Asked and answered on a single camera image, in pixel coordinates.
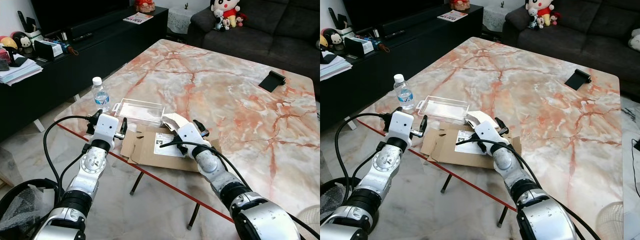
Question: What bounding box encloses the white paper stack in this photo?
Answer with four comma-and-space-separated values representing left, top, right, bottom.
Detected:
320, 52, 353, 82
0, 56, 44, 86

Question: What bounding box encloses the dark grey fabric sofa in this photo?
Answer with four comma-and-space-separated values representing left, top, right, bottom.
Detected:
501, 0, 640, 98
187, 0, 321, 98

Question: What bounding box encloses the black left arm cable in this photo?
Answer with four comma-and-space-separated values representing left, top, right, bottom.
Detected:
42, 115, 98, 201
334, 112, 396, 196

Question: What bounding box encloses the black low TV console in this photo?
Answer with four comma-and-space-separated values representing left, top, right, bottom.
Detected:
0, 6, 169, 143
320, 4, 484, 132

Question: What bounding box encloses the black folding stand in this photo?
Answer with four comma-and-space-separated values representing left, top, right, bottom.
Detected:
258, 70, 287, 93
565, 68, 592, 91

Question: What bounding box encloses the round black white doll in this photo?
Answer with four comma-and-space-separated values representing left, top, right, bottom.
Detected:
11, 31, 33, 55
322, 28, 347, 52

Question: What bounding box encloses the black metal table frame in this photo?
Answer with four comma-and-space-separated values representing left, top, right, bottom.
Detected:
440, 172, 511, 230
129, 170, 202, 232

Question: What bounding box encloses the black flat screen television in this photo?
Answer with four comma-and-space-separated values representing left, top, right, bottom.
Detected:
341, 0, 443, 35
30, 0, 132, 37

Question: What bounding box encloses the cartoon boy plush doll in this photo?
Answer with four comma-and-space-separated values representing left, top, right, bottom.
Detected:
525, 0, 556, 27
210, 0, 242, 28

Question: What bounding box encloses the white plastic trash piece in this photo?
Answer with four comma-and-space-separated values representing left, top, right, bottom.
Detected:
162, 113, 190, 133
465, 110, 495, 132

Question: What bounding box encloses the clear plastic water bottle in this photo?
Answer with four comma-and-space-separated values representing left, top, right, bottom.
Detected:
92, 76, 111, 113
393, 74, 415, 111

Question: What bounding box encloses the white cup with black remotes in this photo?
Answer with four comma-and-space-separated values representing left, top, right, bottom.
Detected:
327, 7, 357, 42
17, 11, 44, 47

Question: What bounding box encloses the white fan grille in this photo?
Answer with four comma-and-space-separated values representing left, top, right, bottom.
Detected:
297, 205, 321, 237
597, 201, 626, 240

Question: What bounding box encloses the white lace covered side table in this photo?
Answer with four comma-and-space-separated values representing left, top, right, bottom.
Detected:
166, 6, 198, 36
482, 5, 511, 33

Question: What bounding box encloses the black round rubbish bin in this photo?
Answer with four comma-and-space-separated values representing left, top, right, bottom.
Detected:
320, 176, 361, 221
0, 178, 63, 240

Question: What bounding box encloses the red white printed magazine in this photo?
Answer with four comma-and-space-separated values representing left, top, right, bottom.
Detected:
437, 9, 469, 22
123, 12, 154, 25

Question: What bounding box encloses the black floor cable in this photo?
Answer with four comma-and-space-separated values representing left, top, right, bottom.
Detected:
631, 137, 640, 196

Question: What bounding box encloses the clear bubble wrap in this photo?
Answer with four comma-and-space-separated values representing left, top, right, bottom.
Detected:
320, 184, 346, 221
0, 185, 41, 233

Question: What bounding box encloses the clear plastic packaging tray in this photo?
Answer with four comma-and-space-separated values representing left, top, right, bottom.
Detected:
112, 98, 166, 126
416, 95, 471, 125

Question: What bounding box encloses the flattened brown cardboard box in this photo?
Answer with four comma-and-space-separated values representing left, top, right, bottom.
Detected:
420, 122, 523, 168
120, 124, 223, 173

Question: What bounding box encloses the black box with white label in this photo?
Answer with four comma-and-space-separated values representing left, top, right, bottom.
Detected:
344, 36, 376, 57
33, 39, 65, 60

